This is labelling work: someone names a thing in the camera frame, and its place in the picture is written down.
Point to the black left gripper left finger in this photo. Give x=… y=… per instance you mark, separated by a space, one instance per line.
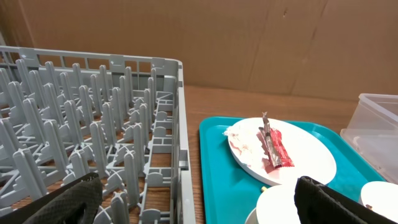
x=76 y=202

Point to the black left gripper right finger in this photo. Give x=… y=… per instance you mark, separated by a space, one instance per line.
x=319 y=204

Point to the white paper cup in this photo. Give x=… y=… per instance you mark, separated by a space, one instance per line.
x=276 y=206

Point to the red foil sauce packet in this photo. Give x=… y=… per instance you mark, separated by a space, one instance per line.
x=277 y=153

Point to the grey bowl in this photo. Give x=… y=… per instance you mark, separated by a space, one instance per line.
x=251 y=218

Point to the white napkin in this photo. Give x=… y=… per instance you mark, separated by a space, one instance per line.
x=246 y=142

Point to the clear plastic waste bin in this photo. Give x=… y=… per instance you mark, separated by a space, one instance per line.
x=372 y=133

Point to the large white plate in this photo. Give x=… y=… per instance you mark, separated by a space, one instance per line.
x=310 y=156

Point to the teal plastic tray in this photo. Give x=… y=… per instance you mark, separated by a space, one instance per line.
x=230 y=193

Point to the grey plastic dish rack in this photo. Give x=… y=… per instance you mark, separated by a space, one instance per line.
x=66 y=114

